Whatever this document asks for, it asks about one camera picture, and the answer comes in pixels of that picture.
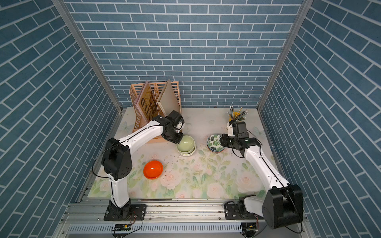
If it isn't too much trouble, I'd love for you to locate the green circuit board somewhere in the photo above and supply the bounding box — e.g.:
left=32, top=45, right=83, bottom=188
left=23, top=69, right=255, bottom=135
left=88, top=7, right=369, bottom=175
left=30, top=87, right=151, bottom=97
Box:
left=112, top=224, right=132, bottom=233

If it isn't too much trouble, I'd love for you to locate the yellow metal pencil cup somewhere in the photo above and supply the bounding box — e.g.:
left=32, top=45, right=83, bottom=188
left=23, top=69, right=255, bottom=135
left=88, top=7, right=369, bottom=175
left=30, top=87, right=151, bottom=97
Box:
left=229, top=112, right=240, bottom=122

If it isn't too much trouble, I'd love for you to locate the cream bowl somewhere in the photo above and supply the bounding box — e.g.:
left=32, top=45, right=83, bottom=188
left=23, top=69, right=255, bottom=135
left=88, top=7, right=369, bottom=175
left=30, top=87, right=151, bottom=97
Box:
left=178, top=148, right=195, bottom=154

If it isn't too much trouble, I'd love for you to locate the light green bowl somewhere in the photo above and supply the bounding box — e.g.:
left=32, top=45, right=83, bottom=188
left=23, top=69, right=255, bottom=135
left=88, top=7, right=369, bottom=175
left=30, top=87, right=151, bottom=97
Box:
left=176, top=135, right=195, bottom=152

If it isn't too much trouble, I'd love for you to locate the blue floral bowl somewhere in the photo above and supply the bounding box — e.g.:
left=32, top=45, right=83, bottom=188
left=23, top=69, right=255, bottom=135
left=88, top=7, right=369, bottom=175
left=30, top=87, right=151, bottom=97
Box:
left=208, top=147, right=224, bottom=154

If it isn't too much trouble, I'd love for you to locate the floral table mat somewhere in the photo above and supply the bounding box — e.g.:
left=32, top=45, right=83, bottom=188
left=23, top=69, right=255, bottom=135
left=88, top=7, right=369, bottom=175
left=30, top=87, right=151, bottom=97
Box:
left=89, top=107, right=289, bottom=200

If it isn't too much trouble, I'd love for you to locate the white bowl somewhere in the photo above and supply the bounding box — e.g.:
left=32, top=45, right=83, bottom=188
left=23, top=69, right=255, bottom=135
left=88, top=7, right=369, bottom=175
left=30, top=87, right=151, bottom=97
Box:
left=179, top=151, right=195, bottom=157

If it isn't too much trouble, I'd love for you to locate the peach plastic file organizer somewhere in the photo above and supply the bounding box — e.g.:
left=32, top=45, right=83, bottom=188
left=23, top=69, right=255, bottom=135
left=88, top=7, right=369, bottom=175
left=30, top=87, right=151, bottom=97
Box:
left=126, top=82, right=184, bottom=146

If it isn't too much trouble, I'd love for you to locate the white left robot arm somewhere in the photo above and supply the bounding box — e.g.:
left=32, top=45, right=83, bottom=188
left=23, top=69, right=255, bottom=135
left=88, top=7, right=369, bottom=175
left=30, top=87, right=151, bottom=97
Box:
left=101, top=111, right=185, bottom=221

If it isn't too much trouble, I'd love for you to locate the orange bowl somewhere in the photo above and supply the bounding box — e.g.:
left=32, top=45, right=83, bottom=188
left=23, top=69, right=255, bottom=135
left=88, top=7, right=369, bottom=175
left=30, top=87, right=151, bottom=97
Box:
left=143, top=160, right=163, bottom=179

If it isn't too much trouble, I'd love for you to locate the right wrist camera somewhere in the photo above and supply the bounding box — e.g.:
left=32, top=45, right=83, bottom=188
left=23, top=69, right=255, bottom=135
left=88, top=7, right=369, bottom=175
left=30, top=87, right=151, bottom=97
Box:
left=227, top=122, right=236, bottom=137

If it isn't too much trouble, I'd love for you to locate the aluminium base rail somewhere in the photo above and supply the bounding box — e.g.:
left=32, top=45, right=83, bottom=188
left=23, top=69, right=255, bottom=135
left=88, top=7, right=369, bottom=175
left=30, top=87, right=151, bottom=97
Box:
left=53, top=199, right=314, bottom=238

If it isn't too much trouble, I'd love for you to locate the beige folder board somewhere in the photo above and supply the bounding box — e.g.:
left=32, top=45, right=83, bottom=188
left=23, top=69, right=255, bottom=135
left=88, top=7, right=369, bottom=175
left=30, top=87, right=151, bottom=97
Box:
left=157, top=80, right=181, bottom=117

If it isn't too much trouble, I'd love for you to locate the brown lettered book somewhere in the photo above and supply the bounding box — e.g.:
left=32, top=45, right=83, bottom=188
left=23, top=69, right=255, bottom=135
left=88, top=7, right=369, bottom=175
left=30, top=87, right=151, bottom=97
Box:
left=134, top=81, right=158, bottom=128

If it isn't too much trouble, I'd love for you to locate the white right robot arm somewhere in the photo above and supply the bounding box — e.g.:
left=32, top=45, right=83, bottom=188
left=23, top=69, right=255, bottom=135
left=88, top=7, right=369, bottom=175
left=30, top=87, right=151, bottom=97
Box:
left=220, top=121, right=303, bottom=229

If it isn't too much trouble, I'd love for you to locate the green leaf pattern bowl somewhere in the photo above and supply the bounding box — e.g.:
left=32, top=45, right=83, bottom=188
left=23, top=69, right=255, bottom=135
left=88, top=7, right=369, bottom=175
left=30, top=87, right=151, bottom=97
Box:
left=207, top=134, right=225, bottom=150

